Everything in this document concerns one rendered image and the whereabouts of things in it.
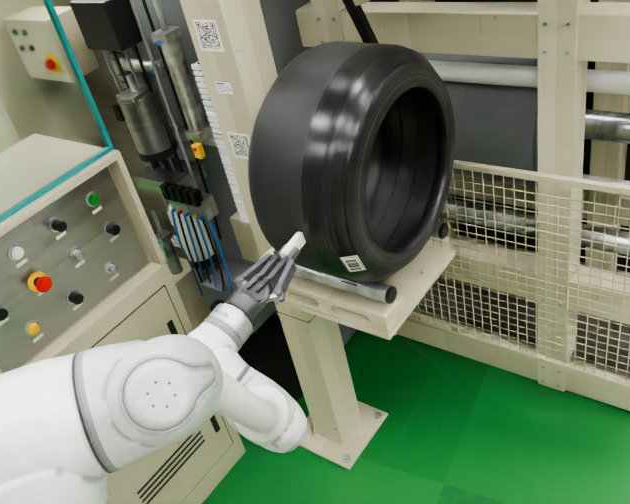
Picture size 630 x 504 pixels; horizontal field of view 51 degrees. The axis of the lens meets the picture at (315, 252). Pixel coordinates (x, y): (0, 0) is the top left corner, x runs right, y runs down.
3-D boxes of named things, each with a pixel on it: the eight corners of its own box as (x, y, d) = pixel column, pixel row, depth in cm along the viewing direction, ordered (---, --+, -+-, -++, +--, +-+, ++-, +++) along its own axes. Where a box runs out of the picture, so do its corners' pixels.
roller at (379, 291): (285, 272, 182) (275, 270, 178) (289, 256, 182) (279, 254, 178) (394, 305, 162) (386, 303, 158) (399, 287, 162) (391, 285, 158)
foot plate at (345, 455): (289, 441, 244) (288, 437, 243) (329, 390, 260) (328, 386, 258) (349, 470, 229) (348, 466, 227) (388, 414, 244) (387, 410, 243)
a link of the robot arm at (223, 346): (194, 328, 134) (244, 368, 134) (143, 388, 126) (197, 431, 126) (203, 312, 124) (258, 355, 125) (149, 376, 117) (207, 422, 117)
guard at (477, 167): (383, 313, 245) (352, 147, 204) (385, 310, 246) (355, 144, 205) (644, 395, 194) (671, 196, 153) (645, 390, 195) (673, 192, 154)
